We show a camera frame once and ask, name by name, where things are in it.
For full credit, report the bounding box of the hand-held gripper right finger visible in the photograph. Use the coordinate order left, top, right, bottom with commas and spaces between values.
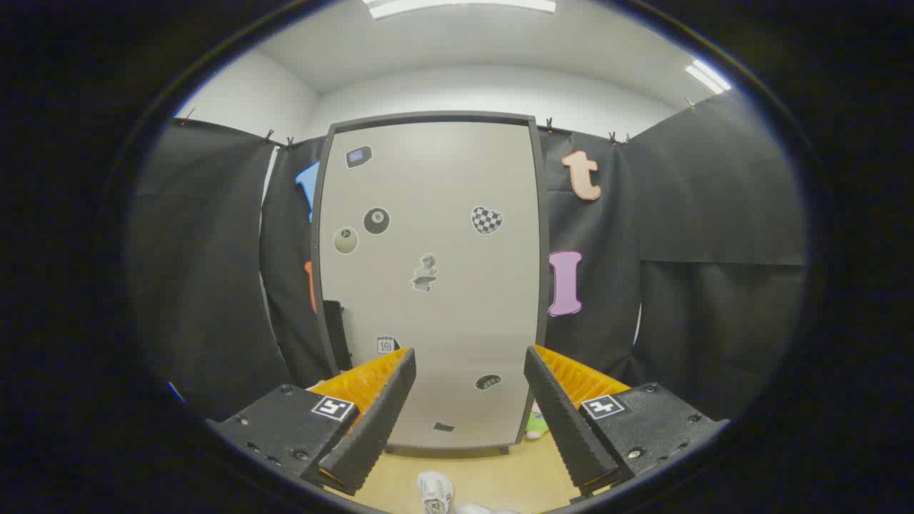
523, 344, 730, 498

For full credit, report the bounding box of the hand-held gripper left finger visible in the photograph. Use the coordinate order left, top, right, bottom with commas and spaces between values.
207, 347, 417, 498

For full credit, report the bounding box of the grey shoe cabinet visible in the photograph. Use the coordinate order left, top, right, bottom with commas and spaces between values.
311, 111, 551, 458

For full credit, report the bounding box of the pink and green plush toy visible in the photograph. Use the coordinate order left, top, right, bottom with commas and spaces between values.
526, 400, 551, 440

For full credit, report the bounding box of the black backdrop cloth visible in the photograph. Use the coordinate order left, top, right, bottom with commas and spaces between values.
127, 89, 809, 422

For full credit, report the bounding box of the small ceiling light panel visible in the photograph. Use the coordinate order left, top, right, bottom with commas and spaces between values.
684, 59, 733, 95

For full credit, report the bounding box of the long ceiling light panel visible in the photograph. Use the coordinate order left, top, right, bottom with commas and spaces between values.
362, 0, 558, 20

